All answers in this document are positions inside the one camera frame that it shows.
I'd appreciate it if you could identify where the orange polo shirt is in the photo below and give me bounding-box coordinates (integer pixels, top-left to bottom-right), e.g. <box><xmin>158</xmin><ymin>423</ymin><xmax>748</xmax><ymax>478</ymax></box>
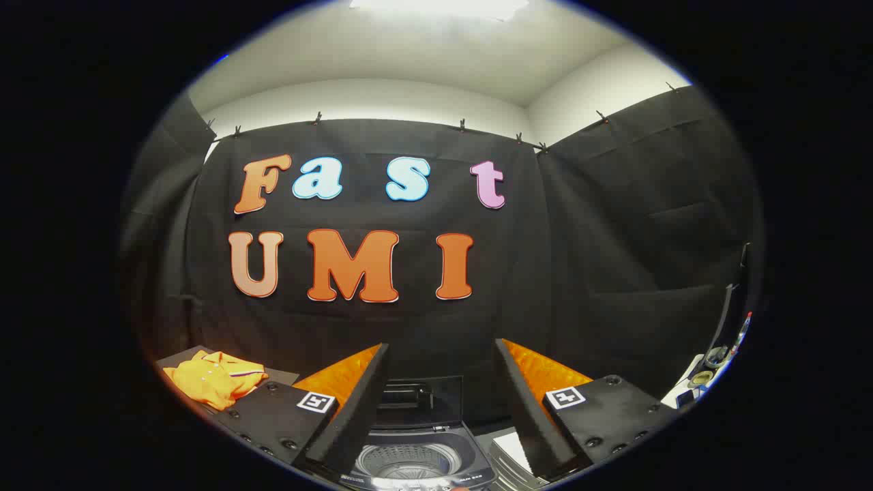
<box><xmin>162</xmin><ymin>350</ymin><xmax>268</xmax><ymax>411</ymax></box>

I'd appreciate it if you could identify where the ceiling light panel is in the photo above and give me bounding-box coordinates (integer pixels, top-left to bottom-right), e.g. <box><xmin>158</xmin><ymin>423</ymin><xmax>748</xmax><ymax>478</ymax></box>
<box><xmin>349</xmin><ymin>0</ymin><xmax>530</xmax><ymax>21</ymax></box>

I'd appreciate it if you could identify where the white flat board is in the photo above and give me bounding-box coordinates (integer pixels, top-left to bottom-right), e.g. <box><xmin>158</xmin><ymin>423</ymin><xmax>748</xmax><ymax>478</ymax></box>
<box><xmin>491</xmin><ymin>430</ymin><xmax>548</xmax><ymax>489</ymax></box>

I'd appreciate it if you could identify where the grey washing machine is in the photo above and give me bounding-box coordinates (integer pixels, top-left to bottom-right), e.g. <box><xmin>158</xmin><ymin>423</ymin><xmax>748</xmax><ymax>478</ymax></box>
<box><xmin>339</xmin><ymin>421</ymin><xmax>499</xmax><ymax>491</ymax></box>

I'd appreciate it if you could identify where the dark washing machine lid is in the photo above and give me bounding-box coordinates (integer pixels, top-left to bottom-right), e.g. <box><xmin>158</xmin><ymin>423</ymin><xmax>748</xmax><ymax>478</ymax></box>
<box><xmin>374</xmin><ymin>375</ymin><xmax>464</xmax><ymax>430</ymax></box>

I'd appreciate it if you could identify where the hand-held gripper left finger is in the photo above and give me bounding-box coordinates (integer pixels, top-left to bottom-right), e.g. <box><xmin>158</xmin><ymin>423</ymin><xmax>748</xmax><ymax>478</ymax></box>
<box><xmin>211</xmin><ymin>343</ymin><xmax>391</xmax><ymax>478</ymax></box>

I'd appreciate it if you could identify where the black backdrop cloth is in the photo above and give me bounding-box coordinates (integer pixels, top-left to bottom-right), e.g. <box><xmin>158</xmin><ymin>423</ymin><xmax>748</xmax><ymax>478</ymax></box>
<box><xmin>121</xmin><ymin>85</ymin><xmax>765</xmax><ymax>423</ymax></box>

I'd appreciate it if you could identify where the grey platform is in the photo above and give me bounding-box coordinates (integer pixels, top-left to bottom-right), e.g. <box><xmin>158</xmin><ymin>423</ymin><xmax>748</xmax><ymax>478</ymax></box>
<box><xmin>153</xmin><ymin>346</ymin><xmax>301</xmax><ymax>418</ymax></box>

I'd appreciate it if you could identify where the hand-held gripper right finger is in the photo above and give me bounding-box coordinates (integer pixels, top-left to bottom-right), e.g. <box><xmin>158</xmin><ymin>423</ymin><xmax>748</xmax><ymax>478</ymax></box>
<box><xmin>494</xmin><ymin>339</ymin><xmax>679</xmax><ymax>481</ymax></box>

